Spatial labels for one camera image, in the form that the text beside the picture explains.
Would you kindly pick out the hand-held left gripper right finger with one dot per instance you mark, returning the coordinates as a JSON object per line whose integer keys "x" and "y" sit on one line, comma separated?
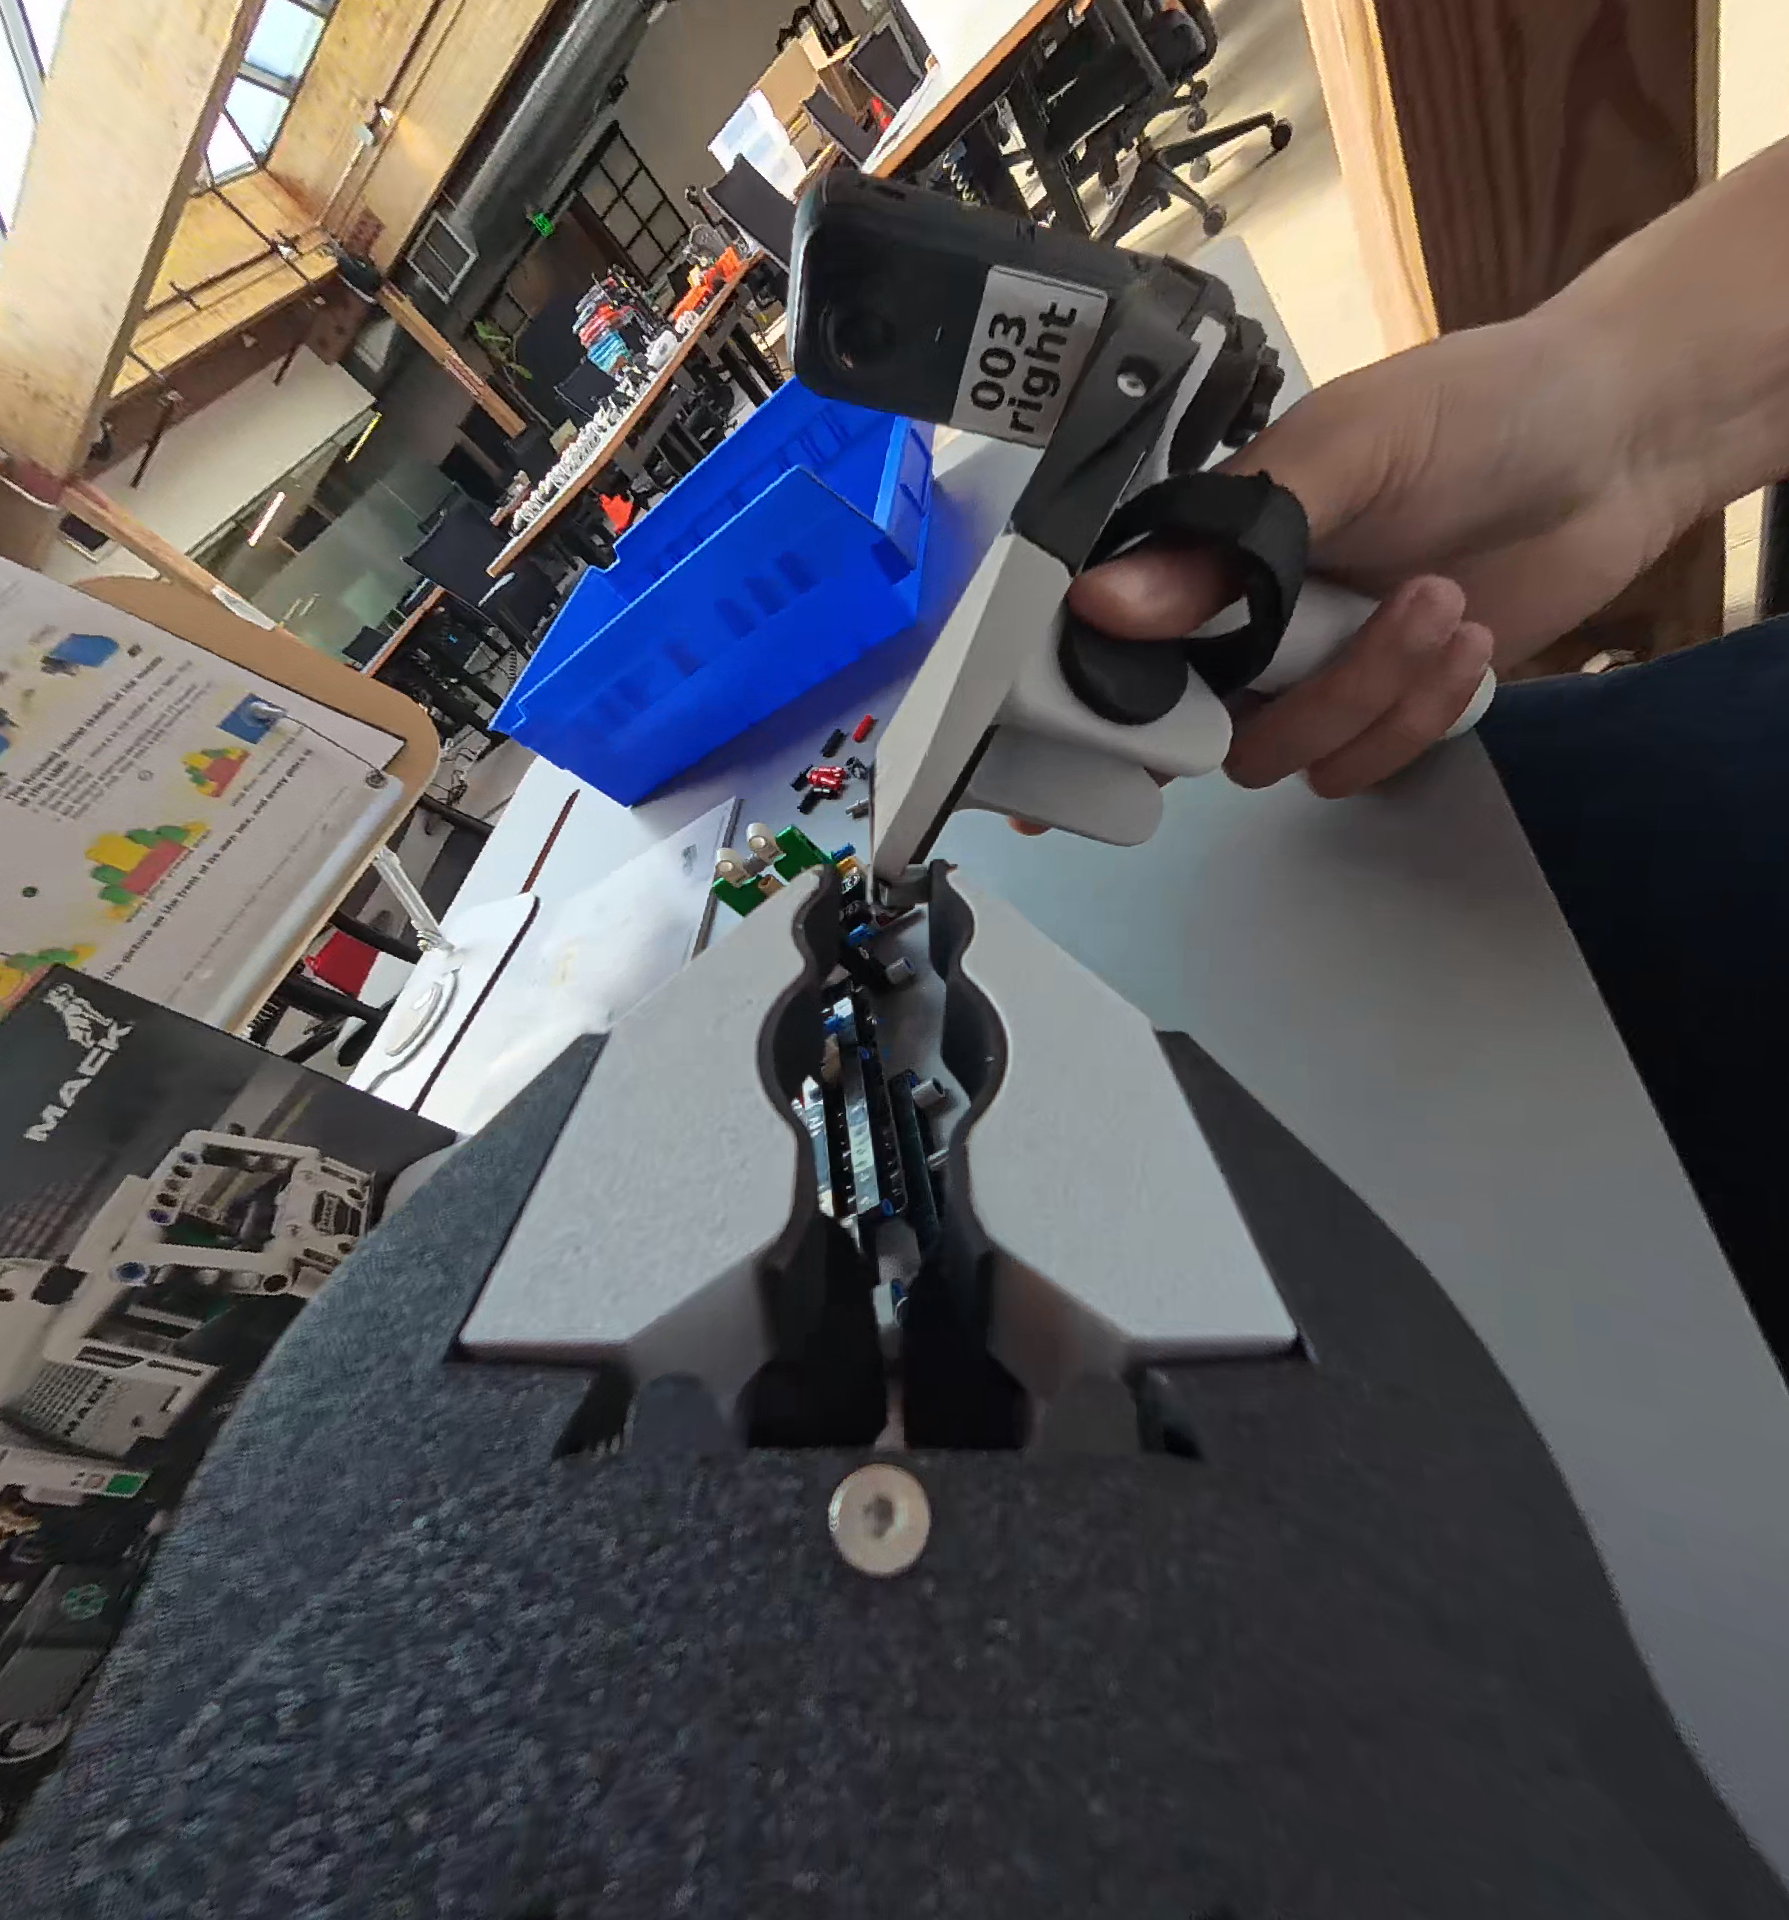
{"x": 1120, "y": 1201}

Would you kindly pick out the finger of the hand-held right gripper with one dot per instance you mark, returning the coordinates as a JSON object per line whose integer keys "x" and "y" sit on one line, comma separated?
{"x": 947, "y": 721}

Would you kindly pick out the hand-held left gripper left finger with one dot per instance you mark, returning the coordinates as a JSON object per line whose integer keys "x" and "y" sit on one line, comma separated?
{"x": 656, "y": 1185}

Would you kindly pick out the black lego truck chassis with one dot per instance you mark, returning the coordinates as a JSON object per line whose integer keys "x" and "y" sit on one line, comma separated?
{"x": 872, "y": 1140}

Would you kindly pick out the person's right forearm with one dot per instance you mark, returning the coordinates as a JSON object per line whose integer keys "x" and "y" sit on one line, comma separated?
{"x": 1749, "y": 300}

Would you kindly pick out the small red lego piece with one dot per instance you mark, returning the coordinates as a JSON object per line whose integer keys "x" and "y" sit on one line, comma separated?
{"x": 830, "y": 777}

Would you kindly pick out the green lego assembly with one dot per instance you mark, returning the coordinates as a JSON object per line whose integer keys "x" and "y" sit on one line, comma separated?
{"x": 776, "y": 871}

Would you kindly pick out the lego truck set box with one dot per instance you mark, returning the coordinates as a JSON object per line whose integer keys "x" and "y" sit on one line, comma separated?
{"x": 129, "y": 1274}

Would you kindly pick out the person's right hand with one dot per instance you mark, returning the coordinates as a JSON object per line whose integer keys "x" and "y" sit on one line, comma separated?
{"x": 1480, "y": 480}

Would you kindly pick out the blue plastic bin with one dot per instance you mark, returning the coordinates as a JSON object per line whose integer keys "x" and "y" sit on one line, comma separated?
{"x": 715, "y": 631}

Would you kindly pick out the white stand base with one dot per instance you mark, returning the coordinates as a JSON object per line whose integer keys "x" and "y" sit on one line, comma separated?
{"x": 430, "y": 1020}

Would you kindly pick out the cluttered long workbench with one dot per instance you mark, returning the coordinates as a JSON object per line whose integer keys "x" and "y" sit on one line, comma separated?
{"x": 639, "y": 374}

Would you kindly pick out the black office chair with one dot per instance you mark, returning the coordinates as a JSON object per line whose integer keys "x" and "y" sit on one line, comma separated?
{"x": 1179, "y": 105}

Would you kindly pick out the wooden clipboard board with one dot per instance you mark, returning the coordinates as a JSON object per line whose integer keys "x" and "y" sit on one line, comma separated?
{"x": 407, "y": 751}

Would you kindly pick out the wooden pillar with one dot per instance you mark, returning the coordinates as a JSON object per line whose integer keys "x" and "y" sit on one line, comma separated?
{"x": 1524, "y": 150}

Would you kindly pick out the person's dark blue trouser leg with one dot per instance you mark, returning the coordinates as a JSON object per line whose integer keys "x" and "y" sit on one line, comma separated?
{"x": 1703, "y": 930}

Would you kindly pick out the printed instruction sheet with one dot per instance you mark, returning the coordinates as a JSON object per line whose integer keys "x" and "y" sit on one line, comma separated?
{"x": 99, "y": 781}

